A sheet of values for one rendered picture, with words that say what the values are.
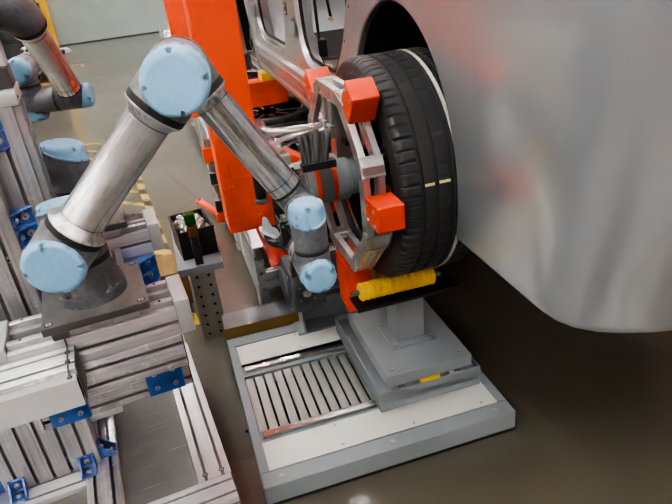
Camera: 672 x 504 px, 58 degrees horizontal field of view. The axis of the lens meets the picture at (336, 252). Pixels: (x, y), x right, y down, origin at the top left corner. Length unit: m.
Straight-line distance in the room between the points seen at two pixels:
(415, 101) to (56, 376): 1.05
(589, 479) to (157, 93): 1.60
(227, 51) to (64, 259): 1.14
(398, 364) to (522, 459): 0.47
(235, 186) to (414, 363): 0.90
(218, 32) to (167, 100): 1.06
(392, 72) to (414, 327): 0.88
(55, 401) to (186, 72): 0.73
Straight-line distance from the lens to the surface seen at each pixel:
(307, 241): 1.23
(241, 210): 2.28
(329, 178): 1.73
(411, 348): 2.08
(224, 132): 1.27
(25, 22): 1.80
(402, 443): 1.96
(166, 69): 1.09
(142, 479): 1.85
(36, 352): 1.47
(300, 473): 1.91
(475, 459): 2.03
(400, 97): 1.59
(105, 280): 1.41
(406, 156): 1.52
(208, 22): 2.13
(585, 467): 2.06
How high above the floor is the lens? 1.48
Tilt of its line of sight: 27 degrees down
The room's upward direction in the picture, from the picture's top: 6 degrees counter-clockwise
